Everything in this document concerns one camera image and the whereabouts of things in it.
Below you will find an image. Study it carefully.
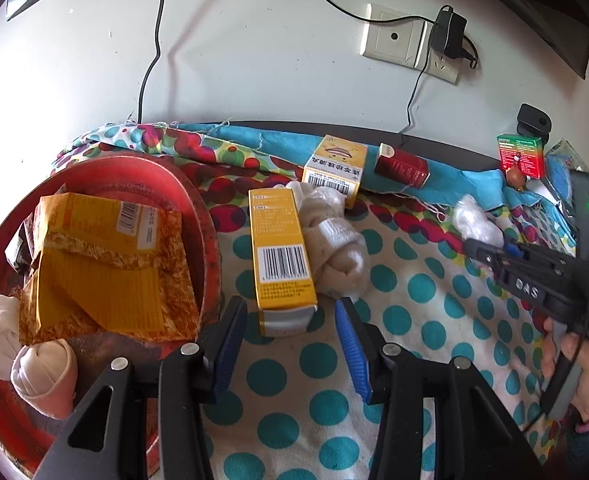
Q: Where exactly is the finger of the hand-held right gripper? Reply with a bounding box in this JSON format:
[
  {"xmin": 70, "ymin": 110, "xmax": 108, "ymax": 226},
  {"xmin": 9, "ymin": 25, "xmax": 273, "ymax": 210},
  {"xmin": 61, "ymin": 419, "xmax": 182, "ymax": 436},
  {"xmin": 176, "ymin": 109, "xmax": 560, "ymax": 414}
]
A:
[
  {"xmin": 501, "ymin": 242, "xmax": 570, "ymax": 267},
  {"xmin": 461, "ymin": 237, "xmax": 514, "ymax": 281}
]

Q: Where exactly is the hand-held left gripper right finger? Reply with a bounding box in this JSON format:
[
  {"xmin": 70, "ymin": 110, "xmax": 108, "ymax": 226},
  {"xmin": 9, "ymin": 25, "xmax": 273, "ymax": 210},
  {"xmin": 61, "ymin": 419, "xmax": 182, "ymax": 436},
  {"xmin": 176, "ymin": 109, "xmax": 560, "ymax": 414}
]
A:
[{"xmin": 334, "ymin": 296, "xmax": 542, "ymax": 480}]

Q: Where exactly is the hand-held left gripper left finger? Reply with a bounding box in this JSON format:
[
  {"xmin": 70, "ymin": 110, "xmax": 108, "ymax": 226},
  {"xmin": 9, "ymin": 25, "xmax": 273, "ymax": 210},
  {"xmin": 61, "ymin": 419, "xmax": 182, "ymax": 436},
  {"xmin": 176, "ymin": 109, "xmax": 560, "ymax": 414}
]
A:
[{"xmin": 34, "ymin": 296, "xmax": 249, "ymax": 480}]

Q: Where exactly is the clear plastic bag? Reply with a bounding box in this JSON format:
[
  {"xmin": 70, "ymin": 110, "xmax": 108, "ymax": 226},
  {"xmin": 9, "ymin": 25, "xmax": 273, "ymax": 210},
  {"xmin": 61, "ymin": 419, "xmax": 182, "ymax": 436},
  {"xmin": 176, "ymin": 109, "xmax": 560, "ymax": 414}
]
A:
[{"xmin": 451, "ymin": 192, "xmax": 507, "ymax": 248}]

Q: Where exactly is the white knotted sock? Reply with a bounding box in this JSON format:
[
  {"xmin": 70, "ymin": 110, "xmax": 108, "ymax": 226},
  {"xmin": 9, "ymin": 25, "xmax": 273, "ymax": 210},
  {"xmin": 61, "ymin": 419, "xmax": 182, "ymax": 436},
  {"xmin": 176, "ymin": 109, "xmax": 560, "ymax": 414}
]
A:
[{"xmin": 284, "ymin": 180, "xmax": 371, "ymax": 303}]

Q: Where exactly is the dark red box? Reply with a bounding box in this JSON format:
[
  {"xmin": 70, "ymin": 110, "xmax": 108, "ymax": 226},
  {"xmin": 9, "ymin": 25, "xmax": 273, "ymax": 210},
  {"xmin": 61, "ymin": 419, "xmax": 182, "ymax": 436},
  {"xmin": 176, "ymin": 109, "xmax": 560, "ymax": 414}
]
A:
[{"xmin": 373, "ymin": 142, "xmax": 431, "ymax": 189}]

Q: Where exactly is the tall yellow medicine box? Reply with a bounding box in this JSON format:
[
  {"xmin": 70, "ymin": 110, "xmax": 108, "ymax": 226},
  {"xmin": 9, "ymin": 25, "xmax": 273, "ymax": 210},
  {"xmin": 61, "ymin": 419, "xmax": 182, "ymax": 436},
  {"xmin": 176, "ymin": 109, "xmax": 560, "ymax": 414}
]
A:
[{"xmin": 248, "ymin": 187, "xmax": 319, "ymax": 337}]

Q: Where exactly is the yellow cartoon face box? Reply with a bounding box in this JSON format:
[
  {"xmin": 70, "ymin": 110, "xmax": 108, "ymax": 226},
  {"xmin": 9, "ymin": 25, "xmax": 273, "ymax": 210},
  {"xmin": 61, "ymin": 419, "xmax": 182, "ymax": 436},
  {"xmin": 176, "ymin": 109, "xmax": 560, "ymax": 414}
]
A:
[{"xmin": 301, "ymin": 134, "xmax": 367, "ymax": 209}]

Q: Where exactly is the white sock with pink toe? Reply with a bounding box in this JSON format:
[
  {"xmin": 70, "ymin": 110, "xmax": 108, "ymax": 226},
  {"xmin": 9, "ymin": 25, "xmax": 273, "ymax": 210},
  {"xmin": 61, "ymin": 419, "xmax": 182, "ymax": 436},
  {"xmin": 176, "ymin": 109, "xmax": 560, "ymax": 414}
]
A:
[{"xmin": 10, "ymin": 338, "xmax": 78, "ymax": 420}]

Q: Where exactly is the round red rusty tray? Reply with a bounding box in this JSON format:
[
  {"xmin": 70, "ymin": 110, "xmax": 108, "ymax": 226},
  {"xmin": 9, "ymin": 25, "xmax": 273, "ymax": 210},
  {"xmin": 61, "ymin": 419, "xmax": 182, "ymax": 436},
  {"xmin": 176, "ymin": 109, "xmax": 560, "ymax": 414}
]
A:
[{"xmin": 0, "ymin": 155, "xmax": 221, "ymax": 480}]

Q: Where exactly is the blue cloth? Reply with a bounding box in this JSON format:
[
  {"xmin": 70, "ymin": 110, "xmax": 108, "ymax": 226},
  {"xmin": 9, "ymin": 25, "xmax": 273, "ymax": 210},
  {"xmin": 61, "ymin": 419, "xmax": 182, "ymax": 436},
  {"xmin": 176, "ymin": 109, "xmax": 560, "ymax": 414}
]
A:
[{"xmin": 174, "ymin": 122, "xmax": 575, "ymax": 256}]

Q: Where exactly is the polka dot cloth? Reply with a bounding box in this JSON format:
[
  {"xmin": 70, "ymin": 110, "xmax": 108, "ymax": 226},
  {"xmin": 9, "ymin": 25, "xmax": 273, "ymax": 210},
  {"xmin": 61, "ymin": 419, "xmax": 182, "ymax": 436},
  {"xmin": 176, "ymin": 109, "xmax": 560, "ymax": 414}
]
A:
[{"xmin": 49, "ymin": 121, "xmax": 589, "ymax": 480}]

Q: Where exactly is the plastic bag with blue contents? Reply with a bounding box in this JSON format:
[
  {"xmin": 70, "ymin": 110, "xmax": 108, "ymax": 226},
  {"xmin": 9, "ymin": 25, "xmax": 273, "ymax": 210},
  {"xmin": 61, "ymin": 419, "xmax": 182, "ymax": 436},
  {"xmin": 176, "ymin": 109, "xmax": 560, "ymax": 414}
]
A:
[{"xmin": 539, "ymin": 139, "xmax": 589, "ymax": 211}]

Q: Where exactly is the green and red box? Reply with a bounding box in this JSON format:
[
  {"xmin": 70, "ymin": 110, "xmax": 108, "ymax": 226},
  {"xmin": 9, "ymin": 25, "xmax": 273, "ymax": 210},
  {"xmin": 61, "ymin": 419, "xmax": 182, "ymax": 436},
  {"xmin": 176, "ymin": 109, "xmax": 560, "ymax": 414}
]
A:
[{"xmin": 497, "ymin": 132, "xmax": 546, "ymax": 180}]

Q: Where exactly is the black table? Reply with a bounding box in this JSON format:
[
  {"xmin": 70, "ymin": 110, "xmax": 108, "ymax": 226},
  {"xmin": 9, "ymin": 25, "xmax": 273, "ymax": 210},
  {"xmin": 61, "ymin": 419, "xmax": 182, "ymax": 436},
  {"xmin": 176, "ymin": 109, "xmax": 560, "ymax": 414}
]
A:
[{"xmin": 199, "ymin": 120, "xmax": 505, "ymax": 173}]

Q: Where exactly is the black power adapter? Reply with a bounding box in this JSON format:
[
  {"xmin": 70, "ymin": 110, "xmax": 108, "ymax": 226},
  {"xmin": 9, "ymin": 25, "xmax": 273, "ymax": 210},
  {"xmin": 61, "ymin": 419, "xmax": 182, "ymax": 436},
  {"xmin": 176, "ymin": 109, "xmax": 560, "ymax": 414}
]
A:
[{"xmin": 430, "ymin": 5, "xmax": 467, "ymax": 58}]

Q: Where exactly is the black clamp mount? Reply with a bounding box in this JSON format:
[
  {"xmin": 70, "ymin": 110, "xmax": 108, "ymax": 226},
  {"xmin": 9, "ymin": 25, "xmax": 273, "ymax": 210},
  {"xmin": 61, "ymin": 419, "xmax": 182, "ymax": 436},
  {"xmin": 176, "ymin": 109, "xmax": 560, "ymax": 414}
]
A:
[{"xmin": 517, "ymin": 103, "xmax": 552, "ymax": 138}]

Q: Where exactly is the thin black adapter cable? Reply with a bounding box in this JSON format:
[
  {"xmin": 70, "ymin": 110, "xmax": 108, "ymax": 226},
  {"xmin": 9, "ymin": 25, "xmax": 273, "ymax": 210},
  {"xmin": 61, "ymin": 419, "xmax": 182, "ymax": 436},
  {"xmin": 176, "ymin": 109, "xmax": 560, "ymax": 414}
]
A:
[{"xmin": 399, "ymin": 62, "xmax": 431, "ymax": 135}]

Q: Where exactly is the white wall power outlet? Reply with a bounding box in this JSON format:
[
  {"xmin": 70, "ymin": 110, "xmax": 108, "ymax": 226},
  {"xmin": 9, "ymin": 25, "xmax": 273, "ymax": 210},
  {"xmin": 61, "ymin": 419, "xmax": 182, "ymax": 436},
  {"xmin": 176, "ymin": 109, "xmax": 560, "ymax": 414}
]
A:
[{"xmin": 421, "ymin": 20, "xmax": 462, "ymax": 86}]

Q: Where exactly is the white wall antenna plate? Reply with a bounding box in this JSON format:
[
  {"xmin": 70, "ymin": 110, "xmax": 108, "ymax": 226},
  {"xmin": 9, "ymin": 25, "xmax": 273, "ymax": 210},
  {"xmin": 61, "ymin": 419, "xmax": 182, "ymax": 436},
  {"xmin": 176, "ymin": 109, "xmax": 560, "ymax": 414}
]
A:
[{"xmin": 360, "ymin": 3, "xmax": 427, "ymax": 68}]

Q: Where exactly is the thick black cable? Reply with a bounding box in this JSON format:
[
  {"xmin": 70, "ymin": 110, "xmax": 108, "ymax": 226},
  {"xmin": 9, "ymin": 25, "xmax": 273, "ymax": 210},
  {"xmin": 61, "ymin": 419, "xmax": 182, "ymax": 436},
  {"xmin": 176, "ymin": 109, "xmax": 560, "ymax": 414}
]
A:
[{"xmin": 137, "ymin": 0, "xmax": 188, "ymax": 123}]

